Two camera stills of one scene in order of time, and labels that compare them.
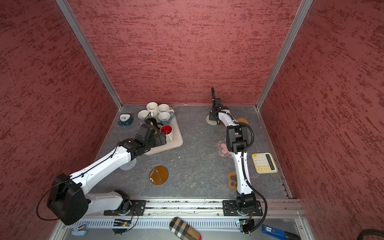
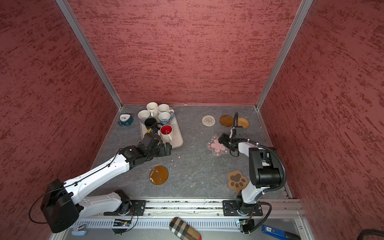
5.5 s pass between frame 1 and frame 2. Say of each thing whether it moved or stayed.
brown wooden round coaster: stayed
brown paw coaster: stayed
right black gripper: moved
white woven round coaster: moved
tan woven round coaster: stayed
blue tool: stayed
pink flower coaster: moved
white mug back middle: stayed
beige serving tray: stayed
